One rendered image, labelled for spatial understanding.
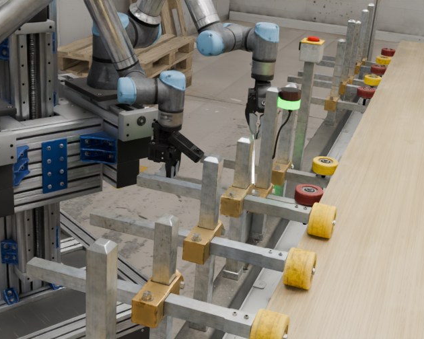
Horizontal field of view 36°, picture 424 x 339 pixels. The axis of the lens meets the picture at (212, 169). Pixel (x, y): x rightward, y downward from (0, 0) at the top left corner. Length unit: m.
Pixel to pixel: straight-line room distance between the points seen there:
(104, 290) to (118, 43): 1.10
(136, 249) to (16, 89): 1.39
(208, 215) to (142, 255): 1.85
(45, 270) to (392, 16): 8.47
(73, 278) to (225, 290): 0.57
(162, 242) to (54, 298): 1.41
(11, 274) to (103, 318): 1.53
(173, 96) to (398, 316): 0.89
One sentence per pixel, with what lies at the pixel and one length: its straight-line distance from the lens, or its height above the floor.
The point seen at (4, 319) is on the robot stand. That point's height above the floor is 0.21.
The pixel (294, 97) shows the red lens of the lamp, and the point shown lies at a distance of 1.84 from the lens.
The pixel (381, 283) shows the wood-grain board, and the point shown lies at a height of 0.90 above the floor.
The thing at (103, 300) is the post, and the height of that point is 1.09.
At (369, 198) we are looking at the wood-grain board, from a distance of 1.92.
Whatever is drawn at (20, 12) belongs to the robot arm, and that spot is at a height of 1.34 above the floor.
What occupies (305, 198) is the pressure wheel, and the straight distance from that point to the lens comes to 1.86.
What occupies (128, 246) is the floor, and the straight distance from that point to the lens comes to 3.37.
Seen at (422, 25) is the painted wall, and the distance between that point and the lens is 9.51.
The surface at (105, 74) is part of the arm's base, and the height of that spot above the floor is 1.09.
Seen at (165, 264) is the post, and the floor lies 1.01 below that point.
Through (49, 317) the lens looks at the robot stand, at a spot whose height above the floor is 0.21.
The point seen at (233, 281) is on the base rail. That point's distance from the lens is 1.80.
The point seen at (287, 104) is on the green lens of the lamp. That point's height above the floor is 1.14.
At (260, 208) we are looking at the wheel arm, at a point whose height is 0.95.
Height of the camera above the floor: 1.65
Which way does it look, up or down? 22 degrees down
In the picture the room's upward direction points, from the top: 5 degrees clockwise
